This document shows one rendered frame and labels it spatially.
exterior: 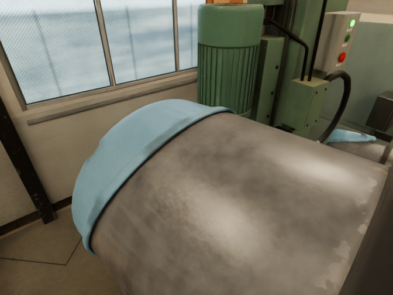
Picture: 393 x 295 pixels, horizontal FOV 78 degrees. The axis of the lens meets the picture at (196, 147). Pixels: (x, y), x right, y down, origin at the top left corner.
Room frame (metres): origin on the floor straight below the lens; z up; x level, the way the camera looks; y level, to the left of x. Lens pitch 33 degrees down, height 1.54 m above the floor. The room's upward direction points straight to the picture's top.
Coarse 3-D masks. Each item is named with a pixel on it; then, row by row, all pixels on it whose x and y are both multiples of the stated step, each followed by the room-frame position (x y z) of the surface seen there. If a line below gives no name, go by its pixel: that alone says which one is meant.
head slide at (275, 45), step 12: (264, 36) 0.78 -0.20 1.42; (276, 36) 0.78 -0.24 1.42; (264, 48) 0.73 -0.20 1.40; (276, 48) 0.75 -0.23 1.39; (264, 60) 0.73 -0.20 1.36; (276, 60) 0.76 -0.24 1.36; (264, 72) 0.73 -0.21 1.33; (276, 72) 0.76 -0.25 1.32; (264, 84) 0.74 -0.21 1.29; (276, 84) 0.77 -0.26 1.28; (264, 96) 0.74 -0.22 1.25; (252, 108) 0.75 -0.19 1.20; (264, 108) 0.75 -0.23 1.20; (264, 120) 0.75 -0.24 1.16
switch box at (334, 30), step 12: (336, 12) 0.81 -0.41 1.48; (348, 12) 0.81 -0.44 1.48; (360, 12) 0.81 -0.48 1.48; (324, 24) 0.80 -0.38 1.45; (336, 24) 0.77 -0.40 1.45; (348, 24) 0.77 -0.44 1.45; (324, 36) 0.79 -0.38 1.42; (336, 36) 0.76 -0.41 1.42; (324, 48) 0.78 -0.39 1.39; (336, 48) 0.76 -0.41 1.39; (348, 48) 0.80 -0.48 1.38; (324, 60) 0.77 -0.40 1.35; (336, 60) 0.77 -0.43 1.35
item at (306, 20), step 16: (304, 0) 0.76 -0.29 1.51; (320, 0) 0.78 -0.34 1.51; (336, 0) 0.83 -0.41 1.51; (304, 16) 0.76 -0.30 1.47; (304, 32) 0.76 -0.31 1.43; (288, 48) 0.78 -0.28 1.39; (304, 48) 0.77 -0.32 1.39; (288, 64) 0.77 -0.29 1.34; (288, 80) 0.76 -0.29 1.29; (288, 128) 0.78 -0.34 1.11
